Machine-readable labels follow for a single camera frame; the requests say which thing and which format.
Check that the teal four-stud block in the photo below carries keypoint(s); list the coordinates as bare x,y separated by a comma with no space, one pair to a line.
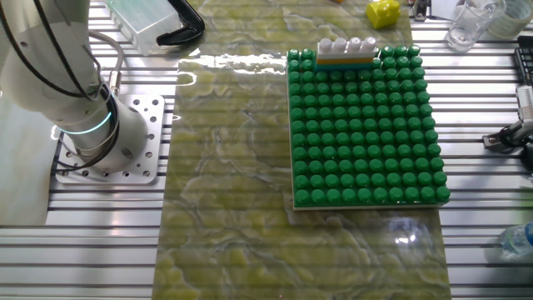
341,67

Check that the yellow-orange four-stud block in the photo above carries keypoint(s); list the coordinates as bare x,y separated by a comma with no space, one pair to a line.
345,61

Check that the white four-stud block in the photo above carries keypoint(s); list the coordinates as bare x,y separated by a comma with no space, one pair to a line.
345,50

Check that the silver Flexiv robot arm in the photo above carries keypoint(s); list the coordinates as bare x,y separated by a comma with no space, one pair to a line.
41,62

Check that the green marble pattern mat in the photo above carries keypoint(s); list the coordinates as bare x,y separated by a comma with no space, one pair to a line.
220,166

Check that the green studded baseplate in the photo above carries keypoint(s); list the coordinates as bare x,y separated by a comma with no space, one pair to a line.
366,146

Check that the black C-clamp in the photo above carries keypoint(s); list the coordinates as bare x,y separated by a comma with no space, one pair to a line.
191,29

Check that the translucent plastic box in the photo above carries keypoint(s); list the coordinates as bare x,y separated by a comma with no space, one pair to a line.
145,25

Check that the lime square block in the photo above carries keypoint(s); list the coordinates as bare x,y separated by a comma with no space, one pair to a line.
383,14

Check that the clear plastic cup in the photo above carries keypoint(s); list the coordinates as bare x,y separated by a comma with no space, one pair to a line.
468,25

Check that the clear water bottle blue cap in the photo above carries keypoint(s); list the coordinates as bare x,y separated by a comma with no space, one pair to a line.
518,239

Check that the black keyboard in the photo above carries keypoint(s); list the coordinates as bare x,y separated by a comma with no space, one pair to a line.
525,62

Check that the clear tape roll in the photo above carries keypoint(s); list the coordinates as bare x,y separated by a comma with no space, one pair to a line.
518,29

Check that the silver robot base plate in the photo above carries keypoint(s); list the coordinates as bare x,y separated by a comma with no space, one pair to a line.
154,108

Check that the metal camera bracket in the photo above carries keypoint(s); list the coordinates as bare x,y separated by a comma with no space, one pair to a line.
499,139

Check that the black bracket knob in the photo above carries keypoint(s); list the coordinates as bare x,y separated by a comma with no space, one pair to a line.
528,158

